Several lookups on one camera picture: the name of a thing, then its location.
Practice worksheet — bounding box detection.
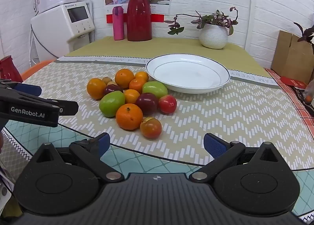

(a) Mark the red thermos jug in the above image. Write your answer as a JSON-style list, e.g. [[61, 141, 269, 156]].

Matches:
[[127, 0, 153, 42]]

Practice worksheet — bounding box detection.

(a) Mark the red yellow apple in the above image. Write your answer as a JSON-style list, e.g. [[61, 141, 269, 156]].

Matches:
[[140, 117, 162, 139]]

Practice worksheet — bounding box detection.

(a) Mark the white plate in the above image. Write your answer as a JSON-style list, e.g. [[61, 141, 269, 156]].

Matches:
[[145, 54, 231, 94]]

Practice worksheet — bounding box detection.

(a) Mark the pink thermos bottle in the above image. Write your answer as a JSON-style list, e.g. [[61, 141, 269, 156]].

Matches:
[[112, 6, 124, 41]]

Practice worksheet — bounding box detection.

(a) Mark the red packet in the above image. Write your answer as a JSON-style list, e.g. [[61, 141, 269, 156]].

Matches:
[[280, 76, 308, 90]]

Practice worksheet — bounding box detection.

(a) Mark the brown paper bag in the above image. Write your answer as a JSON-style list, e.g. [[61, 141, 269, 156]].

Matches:
[[270, 30, 314, 84]]

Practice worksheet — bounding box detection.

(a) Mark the dark red plum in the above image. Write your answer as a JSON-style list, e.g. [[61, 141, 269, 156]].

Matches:
[[136, 93, 159, 116], [103, 84, 124, 96]]

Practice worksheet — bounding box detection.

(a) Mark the white dispenser with screen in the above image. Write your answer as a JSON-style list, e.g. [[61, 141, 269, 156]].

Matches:
[[31, 1, 95, 62]]

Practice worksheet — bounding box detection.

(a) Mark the large orange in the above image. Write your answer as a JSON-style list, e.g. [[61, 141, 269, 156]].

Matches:
[[87, 78, 107, 100], [114, 68, 135, 89], [115, 103, 144, 131]]

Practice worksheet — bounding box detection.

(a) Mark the purple leaf plant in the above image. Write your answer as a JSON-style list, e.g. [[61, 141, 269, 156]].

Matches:
[[294, 22, 314, 43]]

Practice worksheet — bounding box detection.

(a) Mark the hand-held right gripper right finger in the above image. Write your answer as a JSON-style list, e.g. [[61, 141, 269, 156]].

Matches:
[[189, 132, 285, 183]]

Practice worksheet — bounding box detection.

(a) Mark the potted plant in white pot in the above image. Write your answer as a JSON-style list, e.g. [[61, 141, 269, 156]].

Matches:
[[164, 7, 239, 49]]

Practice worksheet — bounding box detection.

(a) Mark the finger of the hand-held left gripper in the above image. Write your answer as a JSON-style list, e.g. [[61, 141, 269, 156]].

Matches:
[[17, 94, 79, 116], [0, 79, 43, 98]]

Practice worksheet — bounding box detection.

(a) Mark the green fruit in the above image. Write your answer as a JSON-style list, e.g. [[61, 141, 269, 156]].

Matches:
[[142, 81, 168, 98], [99, 91, 126, 118]]

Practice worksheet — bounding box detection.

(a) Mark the red plaid cloth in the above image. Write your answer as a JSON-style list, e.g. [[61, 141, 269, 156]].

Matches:
[[265, 68, 314, 132]]

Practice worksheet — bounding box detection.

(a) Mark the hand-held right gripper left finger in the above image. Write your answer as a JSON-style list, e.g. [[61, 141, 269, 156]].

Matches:
[[29, 132, 124, 183]]

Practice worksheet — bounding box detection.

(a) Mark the beige teal patterned tablecloth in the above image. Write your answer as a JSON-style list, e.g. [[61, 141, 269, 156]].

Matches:
[[0, 55, 314, 223]]

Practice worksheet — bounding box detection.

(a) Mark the olive green tablecloth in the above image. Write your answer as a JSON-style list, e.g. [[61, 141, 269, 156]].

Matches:
[[65, 36, 271, 78]]

